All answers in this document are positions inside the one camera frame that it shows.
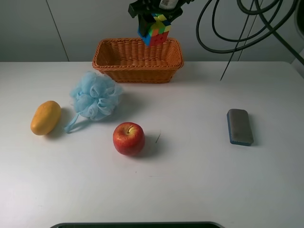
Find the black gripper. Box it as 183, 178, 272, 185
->
128, 0, 190, 37

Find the colourful puzzle cube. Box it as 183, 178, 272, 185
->
138, 13, 171, 47

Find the orange wicker basket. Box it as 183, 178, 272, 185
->
92, 38, 184, 84

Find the red apple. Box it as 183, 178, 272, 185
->
113, 122, 145, 156

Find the light blue bath loofah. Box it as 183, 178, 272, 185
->
64, 72, 123, 133

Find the grey blue board eraser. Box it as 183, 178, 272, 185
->
227, 109, 254, 146

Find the yellow mango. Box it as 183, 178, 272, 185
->
30, 101, 61, 135

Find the black device edge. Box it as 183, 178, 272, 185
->
52, 221, 223, 228

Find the thin black cable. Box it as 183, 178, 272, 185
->
219, 0, 262, 81

